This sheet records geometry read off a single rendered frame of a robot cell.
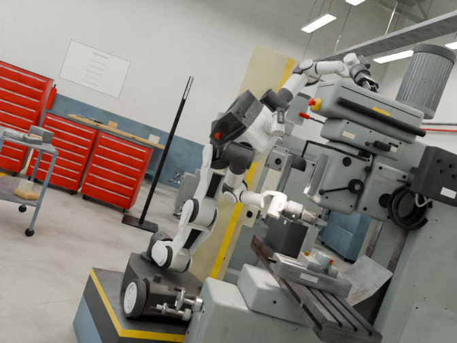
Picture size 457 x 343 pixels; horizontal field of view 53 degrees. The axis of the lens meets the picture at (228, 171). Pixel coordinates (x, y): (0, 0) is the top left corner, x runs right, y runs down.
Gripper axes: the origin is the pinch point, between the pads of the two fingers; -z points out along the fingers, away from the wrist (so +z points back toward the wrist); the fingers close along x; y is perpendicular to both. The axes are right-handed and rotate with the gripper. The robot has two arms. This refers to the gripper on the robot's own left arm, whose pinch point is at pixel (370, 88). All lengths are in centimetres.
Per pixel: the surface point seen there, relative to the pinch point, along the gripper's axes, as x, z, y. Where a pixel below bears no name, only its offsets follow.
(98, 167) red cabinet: 29, 338, -358
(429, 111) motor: -24.5, -14.7, 6.6
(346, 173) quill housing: 3.1, -29.9, -32.4
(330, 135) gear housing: 12.7, -14.3, -24.3
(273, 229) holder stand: -5, -4, -98
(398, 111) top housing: -7.6, -17.3, 0.7
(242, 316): 29, -68, -99
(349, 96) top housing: 16.5, -13.1, -3.7
